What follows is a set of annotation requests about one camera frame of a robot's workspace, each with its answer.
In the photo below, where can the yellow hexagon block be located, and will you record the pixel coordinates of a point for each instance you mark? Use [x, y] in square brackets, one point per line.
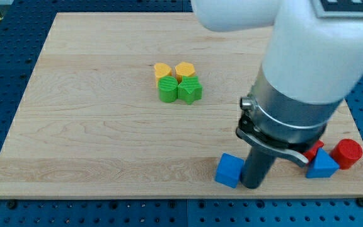
[184, 69]

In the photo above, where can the blue triangle block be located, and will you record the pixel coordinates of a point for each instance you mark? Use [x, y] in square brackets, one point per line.
[322, 166]

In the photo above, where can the wooden board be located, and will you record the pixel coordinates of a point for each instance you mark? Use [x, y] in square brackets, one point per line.
[91, 125]

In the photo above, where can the blue cube block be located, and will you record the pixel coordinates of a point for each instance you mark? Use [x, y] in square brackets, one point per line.
[229, 170]

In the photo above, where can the green cylinder block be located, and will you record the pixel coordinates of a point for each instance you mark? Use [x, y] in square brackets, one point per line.
[168, 89]

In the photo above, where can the green star block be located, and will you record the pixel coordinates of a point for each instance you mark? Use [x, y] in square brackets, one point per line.
[190, 89]

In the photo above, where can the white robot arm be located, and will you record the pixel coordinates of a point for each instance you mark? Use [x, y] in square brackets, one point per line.
[312, 57]

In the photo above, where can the red block behind triangle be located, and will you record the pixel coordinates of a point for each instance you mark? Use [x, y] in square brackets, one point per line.
[311, 153]

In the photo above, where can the silver clamp with lever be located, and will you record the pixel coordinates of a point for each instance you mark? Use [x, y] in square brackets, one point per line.
[276, 126]

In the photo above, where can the yellow heart block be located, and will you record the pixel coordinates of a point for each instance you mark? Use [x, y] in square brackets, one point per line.
[161, 70]

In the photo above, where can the red cylinder block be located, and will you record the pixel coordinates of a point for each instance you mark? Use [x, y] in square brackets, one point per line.
[346, 153]

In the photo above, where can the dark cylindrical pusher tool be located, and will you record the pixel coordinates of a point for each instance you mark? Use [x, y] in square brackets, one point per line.
[255, 168]

